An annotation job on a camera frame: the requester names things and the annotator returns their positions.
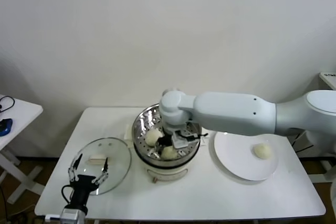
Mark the silver wrist camera assembly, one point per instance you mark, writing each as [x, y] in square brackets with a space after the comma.
[72, 216]
[181, 141]

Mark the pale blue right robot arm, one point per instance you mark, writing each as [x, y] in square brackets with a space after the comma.
[236, 111]

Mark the white side desk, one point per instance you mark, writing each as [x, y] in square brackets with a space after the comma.
[328, 79]

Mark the blue computer mouse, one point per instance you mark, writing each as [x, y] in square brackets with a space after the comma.
[6, 127]

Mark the round glass pot lid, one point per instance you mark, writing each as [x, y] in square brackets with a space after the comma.
[120, 153]

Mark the white round plate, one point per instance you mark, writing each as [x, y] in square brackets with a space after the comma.
[231, 155]

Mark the silver left wrist camera assembly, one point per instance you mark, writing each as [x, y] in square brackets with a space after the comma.
[72, 216]

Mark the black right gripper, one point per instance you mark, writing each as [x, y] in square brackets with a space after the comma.
[165, 140]

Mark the white steamed baozi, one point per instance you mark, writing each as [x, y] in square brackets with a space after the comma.
[168, 153]
[151, 137]
[262, 151]

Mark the silver right wrist camera assembly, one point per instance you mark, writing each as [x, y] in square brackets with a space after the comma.
[181, 141]

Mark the stainless steel steamer basket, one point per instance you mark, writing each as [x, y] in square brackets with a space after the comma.
[140, 129]

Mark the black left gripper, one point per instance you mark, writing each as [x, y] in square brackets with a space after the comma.
[82, 183]

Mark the white side table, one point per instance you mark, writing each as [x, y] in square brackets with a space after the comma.
[23, 119]

